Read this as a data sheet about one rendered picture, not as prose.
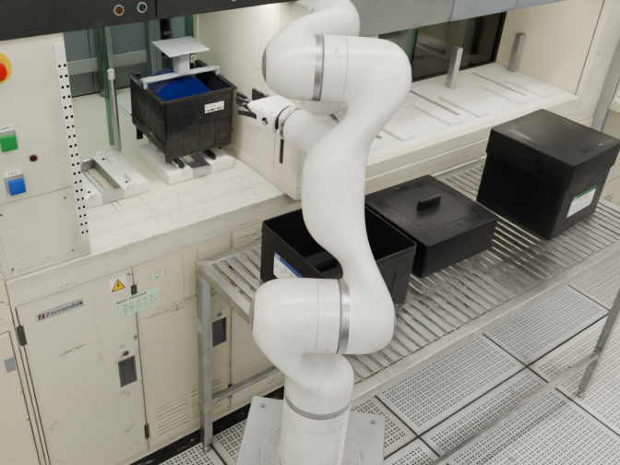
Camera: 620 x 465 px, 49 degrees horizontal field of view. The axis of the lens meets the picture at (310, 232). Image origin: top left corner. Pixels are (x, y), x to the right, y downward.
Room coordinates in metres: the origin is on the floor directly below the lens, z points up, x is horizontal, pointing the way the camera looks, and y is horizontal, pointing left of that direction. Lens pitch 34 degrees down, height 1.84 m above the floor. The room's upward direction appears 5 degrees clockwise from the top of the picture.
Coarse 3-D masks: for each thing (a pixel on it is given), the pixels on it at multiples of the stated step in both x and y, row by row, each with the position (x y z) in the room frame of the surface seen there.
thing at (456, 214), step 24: (384, 192) 1.71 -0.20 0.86; (408, 192) 1.72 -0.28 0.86; (432, 192) 1.73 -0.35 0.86; (456, 192) 1.75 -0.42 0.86; (384, 216) 1.58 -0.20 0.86; (408, 216) 1.59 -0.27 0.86; (432, 216) 1.60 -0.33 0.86; (456, 216) 1.61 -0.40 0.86; (480, 216) 1.62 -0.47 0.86; (432, 240) 1.48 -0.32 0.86; (456, 240) 1.52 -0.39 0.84; (480, 240) 1.58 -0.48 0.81; (432, 264) 1.47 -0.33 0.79
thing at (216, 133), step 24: (168, 48) 1.74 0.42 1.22; (192, 48) 1.76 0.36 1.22; (192, 72) 1.78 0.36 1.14; (216, 72) 1.84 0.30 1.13; (144, 96) 1.72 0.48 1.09; (192, 96) 1.68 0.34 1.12; (216, 96) 1.73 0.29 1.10; (144, 120) 1.72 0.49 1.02; (168, 120) 1.64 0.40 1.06; (192, 120) 1.69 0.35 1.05; (216, 120) 1.74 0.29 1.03; (168, 144) 1.64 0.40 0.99; (192, 144) 1.69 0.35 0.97; (216, 144) 1.74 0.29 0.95
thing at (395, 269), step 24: (288, 216) 1.44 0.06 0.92; (264, 240) 1.37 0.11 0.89; (288, 240) 1.44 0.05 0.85; (312, 240) 1.49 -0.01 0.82; (384, 240) 1.43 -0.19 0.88; (408, 240) 1.37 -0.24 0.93; (264, 264) 1.37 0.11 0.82; (288, 264) 1.29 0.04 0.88; (312, 264) 1.45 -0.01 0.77; (336, 264) 1.45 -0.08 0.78; (384, 264) 1.28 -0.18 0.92; (408, 264) 1.33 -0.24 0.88
